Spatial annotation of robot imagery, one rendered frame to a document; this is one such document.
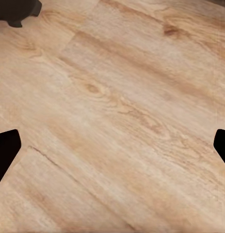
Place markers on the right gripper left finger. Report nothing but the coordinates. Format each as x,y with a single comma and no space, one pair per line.
10,144

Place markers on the cauldron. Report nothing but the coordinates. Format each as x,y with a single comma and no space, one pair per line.
13,11

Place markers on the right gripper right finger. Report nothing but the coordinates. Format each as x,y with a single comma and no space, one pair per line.
219,143

